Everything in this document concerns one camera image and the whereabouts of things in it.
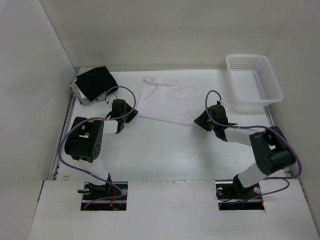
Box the white tank top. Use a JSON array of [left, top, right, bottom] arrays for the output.
[[136, 77, 207, 126]]

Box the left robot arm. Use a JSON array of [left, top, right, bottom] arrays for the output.
[[64, 99, 138, 200]]

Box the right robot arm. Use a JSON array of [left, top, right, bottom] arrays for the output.
[[194, 104, 297, 198]]

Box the folded black tank top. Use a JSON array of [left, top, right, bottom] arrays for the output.
[[75, 66, 118, 102]]

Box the white plastic basket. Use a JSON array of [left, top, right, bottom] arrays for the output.
[[225, 54, 284, 108]]

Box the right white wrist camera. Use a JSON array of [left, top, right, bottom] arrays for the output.
[[217, 100, 227, 108]]

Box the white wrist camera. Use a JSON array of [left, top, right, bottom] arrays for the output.
[[105, 94, 118, 106], [217, 100, 227, 108]]

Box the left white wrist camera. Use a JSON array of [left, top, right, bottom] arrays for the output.
[[105, 94, 118, 106]]

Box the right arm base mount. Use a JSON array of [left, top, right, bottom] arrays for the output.
[[215, 181, 265, 211]]

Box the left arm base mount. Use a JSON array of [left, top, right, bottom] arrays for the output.
[[77, 182, 129, 211]]

